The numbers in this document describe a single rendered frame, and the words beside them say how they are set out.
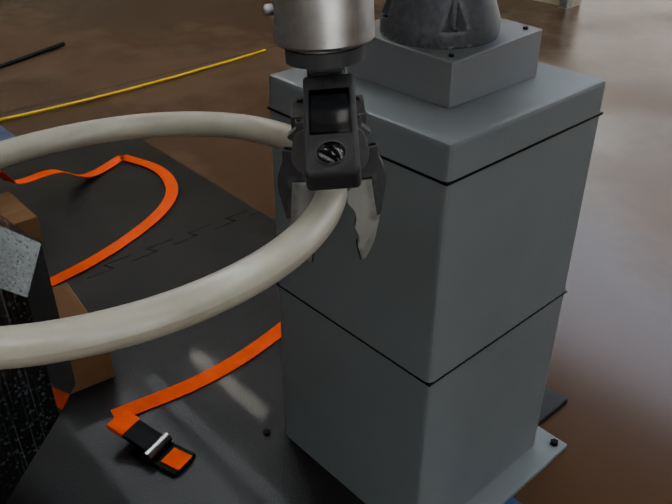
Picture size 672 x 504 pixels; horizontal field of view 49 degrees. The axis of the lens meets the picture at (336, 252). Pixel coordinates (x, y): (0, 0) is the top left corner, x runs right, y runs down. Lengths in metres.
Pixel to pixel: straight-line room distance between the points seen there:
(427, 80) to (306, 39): 0.52
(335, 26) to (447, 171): 0.43
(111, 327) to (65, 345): 0.03
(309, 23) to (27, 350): 0.33
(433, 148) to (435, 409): 0.48
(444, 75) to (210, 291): 0.66
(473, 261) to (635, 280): 1.29
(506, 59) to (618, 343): 1.11
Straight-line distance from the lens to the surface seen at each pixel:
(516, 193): 1.18
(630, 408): 1.93
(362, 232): 0.72
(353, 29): 0.64
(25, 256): 1.36
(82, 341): 0.53
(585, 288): 2.31
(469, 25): 1.16
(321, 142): 0.62
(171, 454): 1.69
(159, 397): 1.84
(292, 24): 0.64
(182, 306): 0.53
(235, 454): 1.69
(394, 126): 1.06
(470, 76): 1.14
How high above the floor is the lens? 1.24
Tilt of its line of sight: 32 degrees down
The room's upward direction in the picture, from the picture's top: straight up
